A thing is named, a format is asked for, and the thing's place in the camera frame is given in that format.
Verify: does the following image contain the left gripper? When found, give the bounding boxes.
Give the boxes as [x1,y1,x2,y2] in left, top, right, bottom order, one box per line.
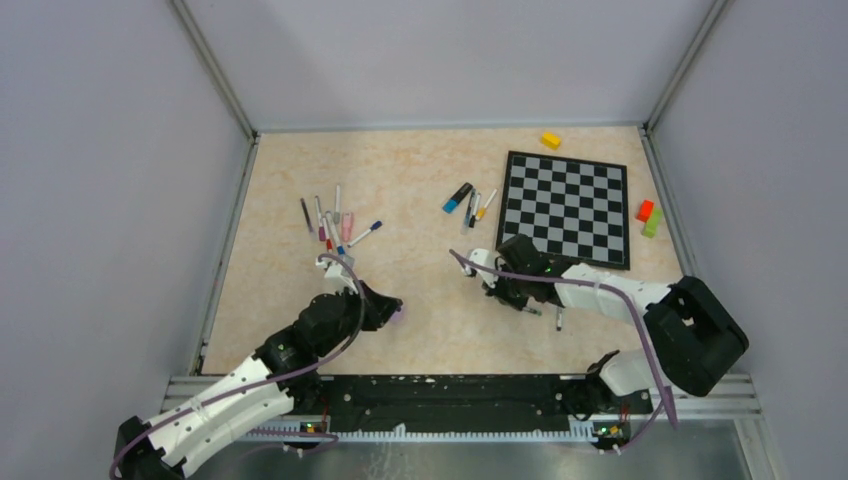
[316,279,401,357]

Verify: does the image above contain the black marker blue cap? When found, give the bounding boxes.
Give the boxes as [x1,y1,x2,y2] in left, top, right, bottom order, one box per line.
[442,182,473,214]

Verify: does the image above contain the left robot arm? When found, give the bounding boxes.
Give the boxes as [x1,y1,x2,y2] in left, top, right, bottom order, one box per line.
[109,284,403,479]

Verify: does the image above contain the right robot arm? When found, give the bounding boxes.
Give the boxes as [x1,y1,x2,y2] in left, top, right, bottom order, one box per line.
[466,234,750,412]

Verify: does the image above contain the white pen grey cap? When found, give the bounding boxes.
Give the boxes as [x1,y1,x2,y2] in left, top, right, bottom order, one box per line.
[333,184,342,225]

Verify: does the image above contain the black white chessboard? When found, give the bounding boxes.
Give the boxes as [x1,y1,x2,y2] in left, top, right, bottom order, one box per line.
[495,151,631,271]

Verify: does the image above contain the green curved block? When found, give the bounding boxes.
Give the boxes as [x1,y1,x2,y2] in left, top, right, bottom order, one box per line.
[642,208,664,238]

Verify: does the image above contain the red block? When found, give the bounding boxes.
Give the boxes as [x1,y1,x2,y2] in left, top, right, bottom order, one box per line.
[635,200,655,222]

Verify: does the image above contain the yellow block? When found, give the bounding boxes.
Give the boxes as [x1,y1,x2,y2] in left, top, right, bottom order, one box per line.
[540,132,562,150]

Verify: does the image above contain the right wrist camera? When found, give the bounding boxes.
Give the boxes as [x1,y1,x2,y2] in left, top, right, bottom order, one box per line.
[465,248,498,288]

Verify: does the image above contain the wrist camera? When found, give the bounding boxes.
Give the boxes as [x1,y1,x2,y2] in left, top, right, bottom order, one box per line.
[465,248,498,288]
[315,258,357,293]

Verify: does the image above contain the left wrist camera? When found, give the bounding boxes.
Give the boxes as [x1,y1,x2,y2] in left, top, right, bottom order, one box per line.
[315,258,357,293]

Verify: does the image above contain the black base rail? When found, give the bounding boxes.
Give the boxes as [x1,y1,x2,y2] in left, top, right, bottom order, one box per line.
[293,374,653,434]

